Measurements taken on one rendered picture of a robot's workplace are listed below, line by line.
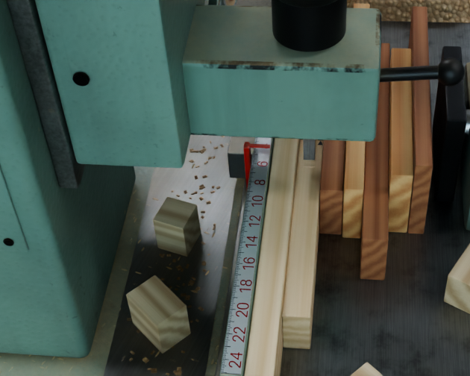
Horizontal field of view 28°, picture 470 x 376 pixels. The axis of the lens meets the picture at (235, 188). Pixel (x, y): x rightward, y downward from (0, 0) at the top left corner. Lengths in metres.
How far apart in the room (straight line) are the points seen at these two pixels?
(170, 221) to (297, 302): 0.22
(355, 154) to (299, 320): 0.15
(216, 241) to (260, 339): 0.26
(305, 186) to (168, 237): 0.18
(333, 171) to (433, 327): 0.14
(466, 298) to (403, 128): 0.14
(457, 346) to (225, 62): 0.26
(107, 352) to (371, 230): 0.26
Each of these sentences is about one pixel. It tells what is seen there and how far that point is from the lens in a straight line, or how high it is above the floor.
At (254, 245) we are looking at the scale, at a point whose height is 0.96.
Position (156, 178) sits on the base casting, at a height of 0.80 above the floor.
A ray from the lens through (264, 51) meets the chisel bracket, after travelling 0.65.
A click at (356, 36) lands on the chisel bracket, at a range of 0.66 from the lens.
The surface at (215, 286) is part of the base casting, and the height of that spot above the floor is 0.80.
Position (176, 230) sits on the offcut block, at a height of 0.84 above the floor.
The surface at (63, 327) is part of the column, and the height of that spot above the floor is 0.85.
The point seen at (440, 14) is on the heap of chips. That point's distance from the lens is 0.96.
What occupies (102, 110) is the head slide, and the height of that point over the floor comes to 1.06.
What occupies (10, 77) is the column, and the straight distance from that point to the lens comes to 0.61.
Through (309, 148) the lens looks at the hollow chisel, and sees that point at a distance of 0.73.
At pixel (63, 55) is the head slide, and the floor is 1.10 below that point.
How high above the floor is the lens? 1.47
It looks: 47 degrees down
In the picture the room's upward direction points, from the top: 5 degrees counter-clockwise
